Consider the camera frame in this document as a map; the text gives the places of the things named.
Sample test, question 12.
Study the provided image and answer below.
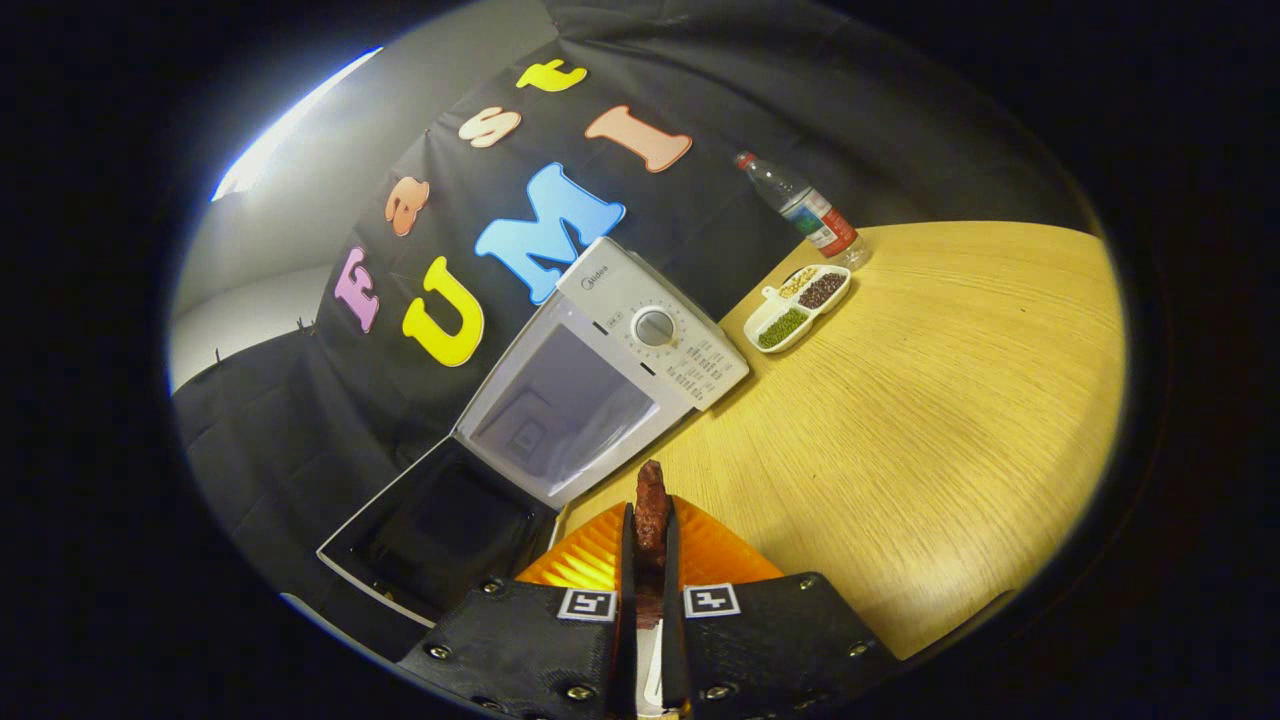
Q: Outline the clear plastic water bottle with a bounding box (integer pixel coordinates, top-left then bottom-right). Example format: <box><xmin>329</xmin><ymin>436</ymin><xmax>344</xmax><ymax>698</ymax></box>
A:
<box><xmin>735</xmin><ymin>151</ymin><xmax>869</xmax><ymax>271</ymax></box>

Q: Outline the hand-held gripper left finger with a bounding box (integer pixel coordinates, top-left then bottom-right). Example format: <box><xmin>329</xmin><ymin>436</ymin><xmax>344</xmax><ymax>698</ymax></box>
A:
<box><xmin>398</xmin><ymin>500</ymin><xmax>638</xmax><ymax>720</ymax></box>

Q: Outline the white toaster oven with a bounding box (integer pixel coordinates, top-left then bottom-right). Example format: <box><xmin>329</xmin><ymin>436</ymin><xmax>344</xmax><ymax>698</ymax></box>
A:
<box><xmin>316</xmin><ymin>237</ymin><xmax>751</xmax><ymax>629</ymax></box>

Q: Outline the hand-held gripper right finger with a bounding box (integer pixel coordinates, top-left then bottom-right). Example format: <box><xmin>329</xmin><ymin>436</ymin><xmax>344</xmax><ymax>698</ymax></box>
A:
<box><xmin>660</xmin><ymin>495</ymin><xmax>906</xmax><ymax>720</ymax></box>

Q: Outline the black backdrop cloth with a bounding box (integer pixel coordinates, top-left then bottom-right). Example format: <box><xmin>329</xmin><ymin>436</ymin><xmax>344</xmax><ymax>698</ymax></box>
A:
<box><xmin>170</xmin><ymin>0</ymin><xmax>1101</xmax><ymax>661</ymax></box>

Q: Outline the brown meat piece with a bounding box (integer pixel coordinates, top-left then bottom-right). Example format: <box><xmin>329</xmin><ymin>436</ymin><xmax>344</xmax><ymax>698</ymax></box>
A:
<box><xmin>634</xmin><ymin>460</ymin><xmax>673</xmax><ymax>631</ymax></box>

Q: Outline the white divided bean dish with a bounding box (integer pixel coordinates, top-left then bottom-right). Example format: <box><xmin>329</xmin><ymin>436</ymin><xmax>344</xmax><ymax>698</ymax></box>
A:
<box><xmin>743</xmin><ymin>264</ymin><xmax>853</xmax><ymax>355</ymax></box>

